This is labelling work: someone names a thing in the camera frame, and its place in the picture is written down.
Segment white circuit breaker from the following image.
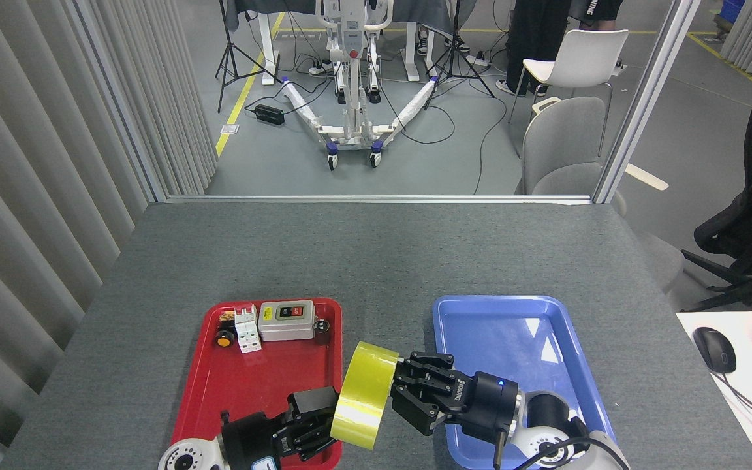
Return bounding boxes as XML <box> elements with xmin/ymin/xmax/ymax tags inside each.
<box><xmin>234</xmin><ymin>305</ymin><xmax>263</xmax><ymax>354</ymax></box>

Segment white plastic chair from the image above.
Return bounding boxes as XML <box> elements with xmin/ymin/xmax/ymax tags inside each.
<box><xmin>508</xmin><ymin>29</ymin><xmax>630</xmax><ymax>157</ymax></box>

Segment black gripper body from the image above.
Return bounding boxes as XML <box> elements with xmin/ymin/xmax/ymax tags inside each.
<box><xmin>221</xmin><ymin>411</ymin><xmax>293</xmax><ymax>470</ymax></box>
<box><xmin>460</xmin><ymin>371</ymin><xmax>522</xmax><ymax>446</ymax></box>

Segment blue bin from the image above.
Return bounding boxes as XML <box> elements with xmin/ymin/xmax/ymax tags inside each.
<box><xmin>719</xmin><ymin>0</ymin><xmax>746</xmax><ymax>27</ymax></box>

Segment grey upholstered chair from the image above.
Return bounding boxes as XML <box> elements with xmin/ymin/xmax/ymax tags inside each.
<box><xmin>514</xmin><ymin>97</ymin><xmax>685</xmax><ymax>294</ymax></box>

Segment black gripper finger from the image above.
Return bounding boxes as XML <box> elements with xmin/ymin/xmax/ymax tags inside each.
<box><xmin>390</xmin><ymin>385</ymin><xmax>467</xmax><ymax>437</ymax></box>
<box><xmin>287</xmin><ymin>386</ymin><xmax>340</xmax><ymax>426</ymax></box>
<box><xmin>394</xmin><ymin>351</ymin><xmax>476</xmax><ymax>394</ymax></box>
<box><xmin>283</xmin><ymin>418</ymin><xmax>341</xmax><ymax>462</ymax></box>

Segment grey push button switch box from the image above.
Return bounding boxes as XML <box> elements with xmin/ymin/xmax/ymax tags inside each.
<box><xmin>258</xmin><ymin>300</ymin><xmax>316</xmax><ymax>343</ymax></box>

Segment black power adapter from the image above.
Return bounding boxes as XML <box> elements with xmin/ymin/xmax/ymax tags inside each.
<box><xmin>254</xmin><ymin>104</ymin><xmax>285</xmax><ymax>127</ymax></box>

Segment black computer mouse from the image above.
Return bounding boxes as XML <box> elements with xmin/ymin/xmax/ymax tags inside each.
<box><xmin>693</xmin><ymin>327</ymin><xmax>737</xmax><ymax>375</ymax></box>

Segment red plastic tray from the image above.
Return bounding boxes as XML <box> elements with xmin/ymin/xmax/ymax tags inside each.
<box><xmin>166</xmin><ymin>298</ymin><xmax>343</xmax><ymax>470</ymax></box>

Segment silver aluminium post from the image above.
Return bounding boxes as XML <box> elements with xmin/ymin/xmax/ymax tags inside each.
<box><xmin>593</xmin><ymin>0</ymin><xmax>702</xmax><ymax>204</ymax></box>

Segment person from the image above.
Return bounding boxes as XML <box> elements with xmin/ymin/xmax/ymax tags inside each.
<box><xmin>495</xmin><ymin>0</ymin><xmax>623</xmax><ymax>97</ymax></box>

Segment blue plastic tray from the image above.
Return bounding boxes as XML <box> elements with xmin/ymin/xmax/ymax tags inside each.
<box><xmin>432</xmin><ymin>295</ymin><xmax>615</xmax><ymax>470</ymax></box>

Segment white wheeled stand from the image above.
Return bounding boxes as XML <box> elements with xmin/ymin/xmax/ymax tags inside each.
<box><xmin>280</xmin><ymin>0</ymin><xmax>440</xmax><ymax>172</ymax></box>

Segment black tripod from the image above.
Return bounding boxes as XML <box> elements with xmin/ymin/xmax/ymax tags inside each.
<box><xmin>215</xmin><ymin>0</ymin><xmax>283</xmax><ymax>113</ymax></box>
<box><xmin>424</xmin><ymin>0</ymin><xmax>495</xmax><ymax>110</ymax></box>

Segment yellow tape roll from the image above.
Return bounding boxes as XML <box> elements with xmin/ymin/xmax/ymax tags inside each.
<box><xmin>330</xmin><ymin>341</ymin><xmax>400</xmax><ymax>451</ymax></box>

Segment white desk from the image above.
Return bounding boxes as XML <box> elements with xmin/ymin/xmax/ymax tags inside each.
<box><xmin>676</xmin><ymin>311</ymin><xmax>752</xmax><ymax>470</ymax></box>

